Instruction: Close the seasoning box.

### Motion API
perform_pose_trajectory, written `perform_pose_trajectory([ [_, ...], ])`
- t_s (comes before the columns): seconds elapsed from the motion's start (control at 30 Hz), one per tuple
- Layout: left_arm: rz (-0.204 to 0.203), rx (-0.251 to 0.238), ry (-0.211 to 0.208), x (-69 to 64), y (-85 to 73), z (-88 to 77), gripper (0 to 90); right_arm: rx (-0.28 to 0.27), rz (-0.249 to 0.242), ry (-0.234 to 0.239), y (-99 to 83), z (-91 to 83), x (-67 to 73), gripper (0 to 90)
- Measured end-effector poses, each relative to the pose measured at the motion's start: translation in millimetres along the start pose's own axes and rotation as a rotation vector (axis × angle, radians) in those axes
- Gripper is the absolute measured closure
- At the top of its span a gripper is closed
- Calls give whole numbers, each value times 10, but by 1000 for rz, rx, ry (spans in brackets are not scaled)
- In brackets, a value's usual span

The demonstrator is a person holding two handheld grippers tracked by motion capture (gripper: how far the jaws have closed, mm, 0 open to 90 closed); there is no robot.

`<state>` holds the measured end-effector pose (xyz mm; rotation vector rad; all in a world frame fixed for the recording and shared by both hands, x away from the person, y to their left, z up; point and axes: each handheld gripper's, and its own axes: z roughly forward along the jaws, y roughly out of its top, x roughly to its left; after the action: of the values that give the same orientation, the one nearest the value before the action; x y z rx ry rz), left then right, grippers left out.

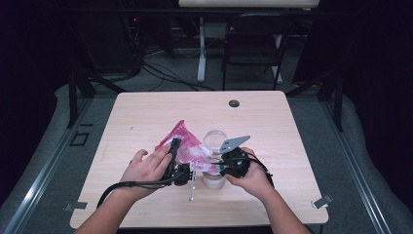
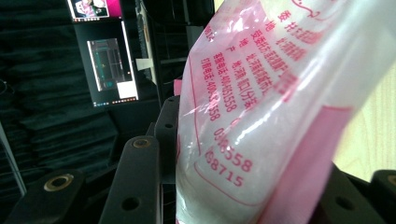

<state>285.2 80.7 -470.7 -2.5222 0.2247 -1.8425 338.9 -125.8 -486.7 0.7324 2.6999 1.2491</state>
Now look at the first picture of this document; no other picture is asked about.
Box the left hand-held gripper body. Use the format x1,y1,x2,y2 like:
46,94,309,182
162,160,198,203

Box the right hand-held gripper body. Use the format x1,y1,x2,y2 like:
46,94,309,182
217,135,252,179

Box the clear glass jar with lid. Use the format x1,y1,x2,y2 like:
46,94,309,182
201,129,229,191

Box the red and white plastic bag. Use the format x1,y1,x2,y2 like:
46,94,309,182
154,119,229,176

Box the person's right hand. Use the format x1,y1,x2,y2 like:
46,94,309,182
225,146,275,200

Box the person's left hand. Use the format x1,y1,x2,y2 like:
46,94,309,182
120,143,174,200

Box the grey and white tape strip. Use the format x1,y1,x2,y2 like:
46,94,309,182
311,193,334,210

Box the black metal stand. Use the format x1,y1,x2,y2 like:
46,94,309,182
284,63,345,133
65,67,129,129

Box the black folding chair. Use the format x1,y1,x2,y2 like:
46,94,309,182
221,13,295,92

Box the dark cabinet with red light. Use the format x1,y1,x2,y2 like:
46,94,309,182
73,12,141,74

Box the white desk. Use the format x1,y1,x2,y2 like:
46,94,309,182
177,0,322,85

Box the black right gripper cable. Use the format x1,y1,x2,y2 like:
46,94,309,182
245,151,276,188

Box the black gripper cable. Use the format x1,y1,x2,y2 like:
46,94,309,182
95,179,173,210
245,151,276,188

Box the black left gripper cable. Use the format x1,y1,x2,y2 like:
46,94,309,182
95,179,173,210

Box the black floor cables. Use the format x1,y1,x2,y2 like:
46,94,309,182
139,60,216,93

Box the metal floor rail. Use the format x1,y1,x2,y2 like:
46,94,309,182
320,97,394,234
2,97,94,234

